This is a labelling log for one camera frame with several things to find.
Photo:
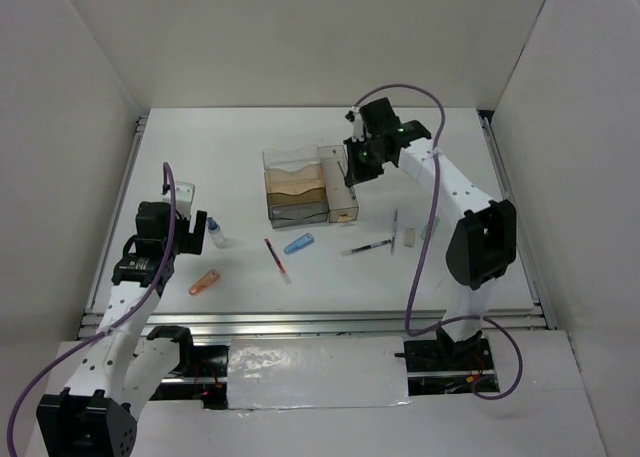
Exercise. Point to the orange transparent case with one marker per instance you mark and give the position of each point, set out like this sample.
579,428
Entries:
205,282

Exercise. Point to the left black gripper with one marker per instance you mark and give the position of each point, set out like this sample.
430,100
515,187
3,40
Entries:
192,242

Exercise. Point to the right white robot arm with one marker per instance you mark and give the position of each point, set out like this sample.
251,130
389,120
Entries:
483,243

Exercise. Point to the white foil sheet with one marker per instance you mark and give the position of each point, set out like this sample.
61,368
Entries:
316,373

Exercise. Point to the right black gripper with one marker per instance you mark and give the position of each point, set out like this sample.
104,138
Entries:
357,172

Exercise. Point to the small blue cap bottle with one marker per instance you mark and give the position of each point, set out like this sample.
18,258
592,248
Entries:
215,233

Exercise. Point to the clear pen tray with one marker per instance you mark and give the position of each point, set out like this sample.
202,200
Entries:
341,199

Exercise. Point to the blue transparent case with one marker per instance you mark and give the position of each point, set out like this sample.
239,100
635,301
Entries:
298,244

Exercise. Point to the black gel pen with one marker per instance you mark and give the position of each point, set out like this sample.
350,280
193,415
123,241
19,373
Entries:
366,247

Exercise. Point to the beige eraser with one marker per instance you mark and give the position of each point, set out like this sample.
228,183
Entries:
410,237

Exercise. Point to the red gel pen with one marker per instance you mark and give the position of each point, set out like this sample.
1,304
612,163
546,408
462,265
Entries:
278,262

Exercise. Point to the tiered clear stationery organizer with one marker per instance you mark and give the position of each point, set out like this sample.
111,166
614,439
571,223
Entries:
295,187

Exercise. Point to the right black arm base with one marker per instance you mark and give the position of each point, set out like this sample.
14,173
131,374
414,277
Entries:
442,356

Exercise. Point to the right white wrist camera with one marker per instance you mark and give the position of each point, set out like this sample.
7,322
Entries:
358,132

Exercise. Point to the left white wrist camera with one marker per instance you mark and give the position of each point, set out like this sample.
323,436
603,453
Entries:
184,193

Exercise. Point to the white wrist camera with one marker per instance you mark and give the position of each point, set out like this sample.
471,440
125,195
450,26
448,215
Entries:
184,193
358,132

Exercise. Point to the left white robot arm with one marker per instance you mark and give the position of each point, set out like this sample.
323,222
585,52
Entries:
97,411

